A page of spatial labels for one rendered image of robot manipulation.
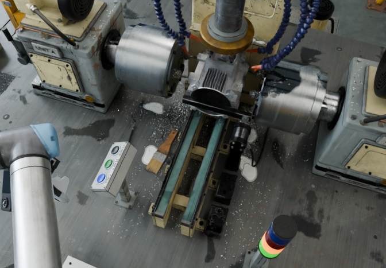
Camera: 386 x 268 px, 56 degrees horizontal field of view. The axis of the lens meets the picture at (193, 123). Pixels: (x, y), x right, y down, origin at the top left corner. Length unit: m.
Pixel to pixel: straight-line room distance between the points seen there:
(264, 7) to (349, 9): 2.21
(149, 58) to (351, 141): 0.73
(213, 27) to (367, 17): 2.47
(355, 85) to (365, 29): 2.14
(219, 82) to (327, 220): 0.63
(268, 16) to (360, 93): 0.43
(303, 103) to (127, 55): 0.62
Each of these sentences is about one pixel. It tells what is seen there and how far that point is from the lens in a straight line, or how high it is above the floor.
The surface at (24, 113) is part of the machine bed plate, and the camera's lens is 1.68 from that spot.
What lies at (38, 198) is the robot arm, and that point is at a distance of 0.73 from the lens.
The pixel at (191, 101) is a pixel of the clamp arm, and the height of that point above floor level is 1.03.
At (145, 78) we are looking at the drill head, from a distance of 1.31.
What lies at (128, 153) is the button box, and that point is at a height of 1.07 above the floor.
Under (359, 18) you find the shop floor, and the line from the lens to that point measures 3.51.
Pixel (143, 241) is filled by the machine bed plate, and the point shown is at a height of 0.80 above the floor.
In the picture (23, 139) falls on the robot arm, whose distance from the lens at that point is 0.80.
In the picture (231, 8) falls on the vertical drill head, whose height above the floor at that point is 1.36.
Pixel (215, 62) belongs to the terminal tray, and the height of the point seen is 1.14.
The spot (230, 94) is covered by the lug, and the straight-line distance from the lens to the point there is 1.25.
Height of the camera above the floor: 2.08
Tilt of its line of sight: 57 degrees down
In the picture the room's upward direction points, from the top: 3 degrees clockwise
